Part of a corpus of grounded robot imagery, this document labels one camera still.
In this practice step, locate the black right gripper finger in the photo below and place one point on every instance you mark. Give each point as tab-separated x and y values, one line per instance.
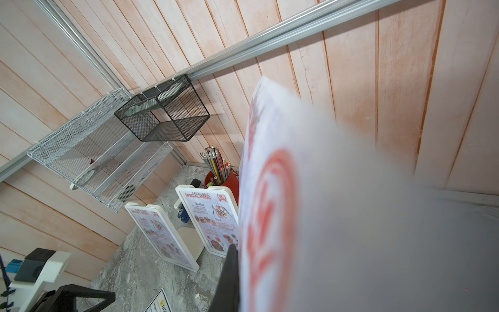
227	295

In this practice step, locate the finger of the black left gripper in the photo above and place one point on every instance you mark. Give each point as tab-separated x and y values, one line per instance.
65	299

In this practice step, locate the blue stapler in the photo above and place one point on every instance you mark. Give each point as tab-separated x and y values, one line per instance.
184	213

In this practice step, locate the black mesh basket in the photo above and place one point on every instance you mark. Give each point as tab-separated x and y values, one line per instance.
171	111

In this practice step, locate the white tape roll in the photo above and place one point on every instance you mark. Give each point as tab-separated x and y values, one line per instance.
82	179

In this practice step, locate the red metal pen cup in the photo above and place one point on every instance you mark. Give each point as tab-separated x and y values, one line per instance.
232	182

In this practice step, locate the pencils and pens bundle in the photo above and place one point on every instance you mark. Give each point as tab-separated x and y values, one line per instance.
218	165

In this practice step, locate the white menu holder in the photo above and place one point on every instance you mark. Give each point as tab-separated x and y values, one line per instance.
163	234
210	218

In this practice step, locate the Dim Sum Inn menu front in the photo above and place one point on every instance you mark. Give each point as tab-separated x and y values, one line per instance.
160	303

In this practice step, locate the white wire mesh shelf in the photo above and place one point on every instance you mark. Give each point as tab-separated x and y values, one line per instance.
96	139

